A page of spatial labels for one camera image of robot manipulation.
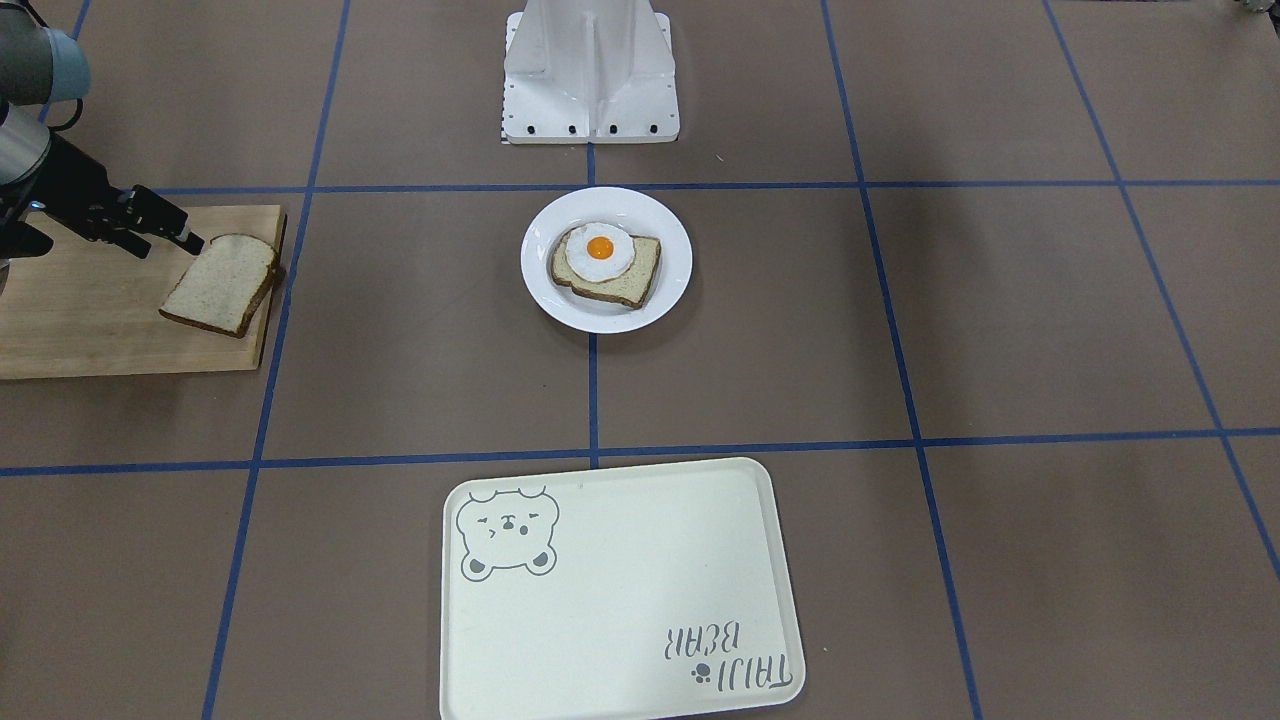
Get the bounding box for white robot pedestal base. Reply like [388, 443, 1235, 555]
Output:
[500, 1, 681, 145]

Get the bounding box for fried egg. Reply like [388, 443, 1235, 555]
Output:
[563, 222, 636, 283]

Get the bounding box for bread slice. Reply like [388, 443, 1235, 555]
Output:
[550, 223, 662, 310]
[157, 234, 279, 338]

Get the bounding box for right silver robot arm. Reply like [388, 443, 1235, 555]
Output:
[1, 1, 205, 264]

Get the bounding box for bread slice on plate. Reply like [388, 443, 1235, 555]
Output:
[550, 223, 662, 310]

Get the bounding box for white round plate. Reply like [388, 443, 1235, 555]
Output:
[520, 187, 694, 334]

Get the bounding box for cream bear tray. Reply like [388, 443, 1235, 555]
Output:
[439, 457, 806, 719]

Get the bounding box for wooden cutting board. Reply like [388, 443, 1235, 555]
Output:
[1, 205, 285, 380]

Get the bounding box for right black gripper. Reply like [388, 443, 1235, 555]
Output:
[1, 135, 205, 259]

